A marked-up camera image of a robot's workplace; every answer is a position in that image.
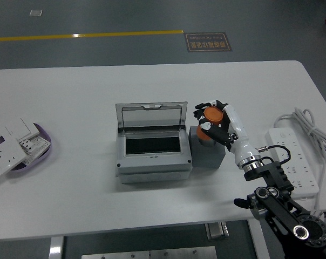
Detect white socket frame with holes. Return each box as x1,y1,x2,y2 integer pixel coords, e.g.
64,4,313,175
24,134,50,164

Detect white power strip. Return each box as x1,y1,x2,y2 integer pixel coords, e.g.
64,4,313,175
264,127,320,201

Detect grey metal base plate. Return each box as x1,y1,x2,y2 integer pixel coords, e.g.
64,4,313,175
81,246,218,259

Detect grey box with clear lid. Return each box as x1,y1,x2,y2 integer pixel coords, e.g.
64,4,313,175
114,101,193,185

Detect white power cord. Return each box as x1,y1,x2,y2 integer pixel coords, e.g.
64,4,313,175
273,107,326,219

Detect brown floor sign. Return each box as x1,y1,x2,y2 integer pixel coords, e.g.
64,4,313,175
184,32,233,53

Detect white wall switch plate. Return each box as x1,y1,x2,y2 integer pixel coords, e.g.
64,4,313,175
3,116,41,141

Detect purple tray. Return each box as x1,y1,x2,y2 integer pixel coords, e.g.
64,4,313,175
0,122,52,178

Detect large white wall socket panel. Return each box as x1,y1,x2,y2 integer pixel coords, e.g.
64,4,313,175
0,136,29,178

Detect orange cylinder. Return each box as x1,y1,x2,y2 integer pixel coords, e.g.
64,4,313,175
196,106,225,141

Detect grey metal table bracket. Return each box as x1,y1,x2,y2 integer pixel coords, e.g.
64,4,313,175
205,221,230,240

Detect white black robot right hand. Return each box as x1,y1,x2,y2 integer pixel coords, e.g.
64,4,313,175
193,99,262,166

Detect small white socket insert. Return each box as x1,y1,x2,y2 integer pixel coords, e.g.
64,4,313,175
18,139,36,155

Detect grey cube with round hole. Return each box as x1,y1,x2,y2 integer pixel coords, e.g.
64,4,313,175
188,125,226,170

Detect white table leg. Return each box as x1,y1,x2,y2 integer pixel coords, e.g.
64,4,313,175
48,236,64,259
247,219,270,259

